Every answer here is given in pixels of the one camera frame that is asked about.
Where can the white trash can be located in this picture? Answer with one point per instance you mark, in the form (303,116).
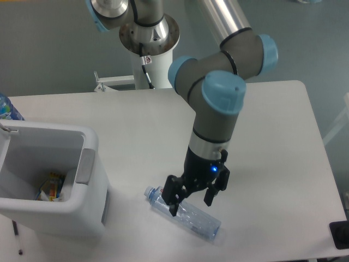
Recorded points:
(29,152)

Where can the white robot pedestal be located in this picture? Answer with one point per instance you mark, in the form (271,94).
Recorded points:
(151,54)

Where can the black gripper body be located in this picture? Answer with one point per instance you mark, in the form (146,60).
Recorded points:
(199,172)

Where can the black pen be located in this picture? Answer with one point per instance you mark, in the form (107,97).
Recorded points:
(17,238)

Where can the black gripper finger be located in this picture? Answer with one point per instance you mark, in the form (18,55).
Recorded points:
(220,184)
(174,192)

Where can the blue labelled bottle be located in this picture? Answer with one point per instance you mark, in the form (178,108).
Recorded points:
(8,111)

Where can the black device at edge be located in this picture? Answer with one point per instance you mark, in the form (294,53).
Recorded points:
(339,232)

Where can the clear plastic water bottle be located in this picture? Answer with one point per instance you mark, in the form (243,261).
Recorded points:
(188,215)

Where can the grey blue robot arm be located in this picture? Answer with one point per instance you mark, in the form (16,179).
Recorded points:
(214,87)

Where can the colourful snack wrapper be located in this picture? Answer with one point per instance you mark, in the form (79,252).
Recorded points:
(49,188)

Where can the clear plastic bag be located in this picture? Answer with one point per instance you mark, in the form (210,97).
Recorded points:
(65,188)

